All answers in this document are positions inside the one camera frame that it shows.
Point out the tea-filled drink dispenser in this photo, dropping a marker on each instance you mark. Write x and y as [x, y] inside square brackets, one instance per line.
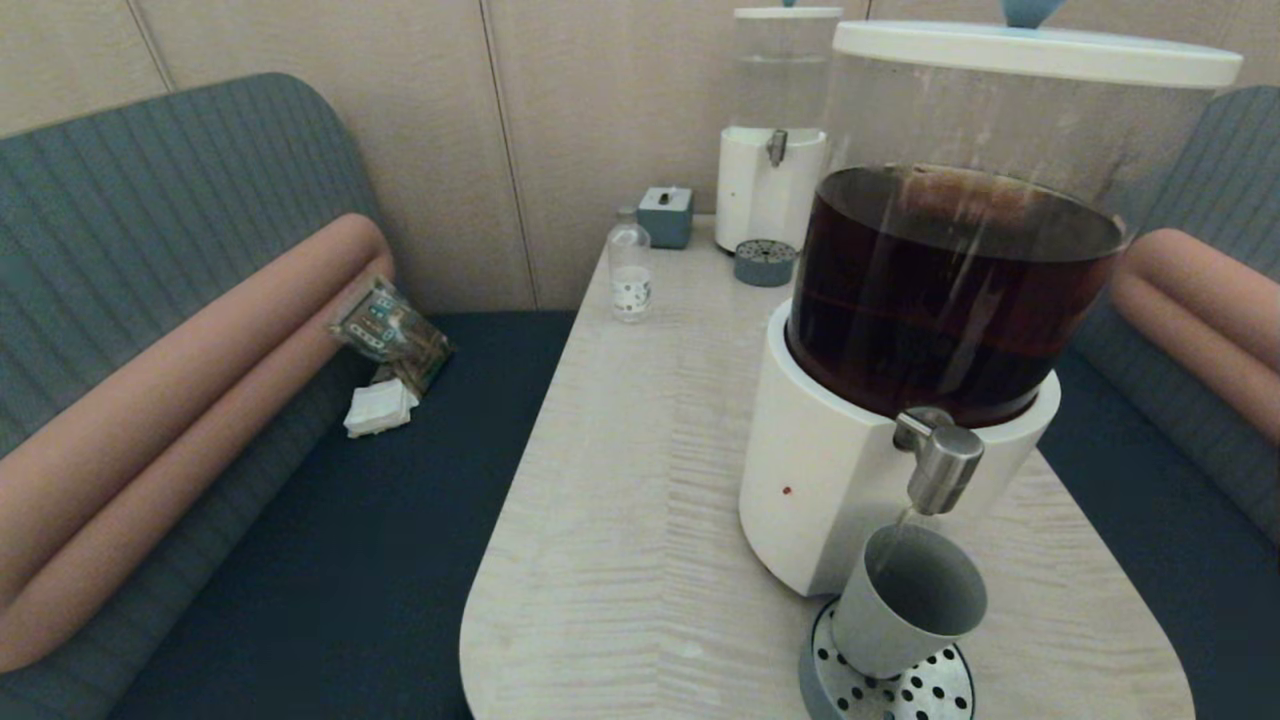
[830, 460]

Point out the navy seat cushion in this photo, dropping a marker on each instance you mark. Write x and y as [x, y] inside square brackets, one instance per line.
[350, 560]
[1180, 560]

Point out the clear plastic bottle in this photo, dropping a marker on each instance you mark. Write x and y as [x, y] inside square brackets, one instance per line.
[630, 280]

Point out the blue-grey ribbed booth sofa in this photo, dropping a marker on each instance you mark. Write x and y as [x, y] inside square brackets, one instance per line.
[1240, 170]
[150, 180]

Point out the green snack bag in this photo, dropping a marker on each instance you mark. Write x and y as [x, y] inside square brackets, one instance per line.
[390, 335]

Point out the white folded napkins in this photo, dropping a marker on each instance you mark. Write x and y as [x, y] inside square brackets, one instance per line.
[380, 410]

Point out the pink cylindrical bolster cushion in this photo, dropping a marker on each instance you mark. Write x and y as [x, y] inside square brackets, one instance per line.
[1220, 280]
[1200, 350]
[150, 500]
[200, 350]

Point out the grey plastic cup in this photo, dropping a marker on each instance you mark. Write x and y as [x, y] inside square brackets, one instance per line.
[900, 615]

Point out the water-filled drink dispenser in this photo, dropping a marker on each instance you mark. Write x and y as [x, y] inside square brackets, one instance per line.
[760, 200]

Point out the white dispenser lid blue knob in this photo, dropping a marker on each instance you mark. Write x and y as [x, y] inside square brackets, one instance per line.
[780, 13]
[1030, 52]

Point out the grey perforated drip tray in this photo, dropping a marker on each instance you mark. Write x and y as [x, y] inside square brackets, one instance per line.
[930, 695]
[765, 265]

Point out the small grey box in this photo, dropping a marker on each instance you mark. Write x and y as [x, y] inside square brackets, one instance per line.
[665, 219]

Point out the steel dispenser tap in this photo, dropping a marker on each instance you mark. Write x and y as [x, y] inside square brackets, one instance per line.
[776, 148]
[945, 470]

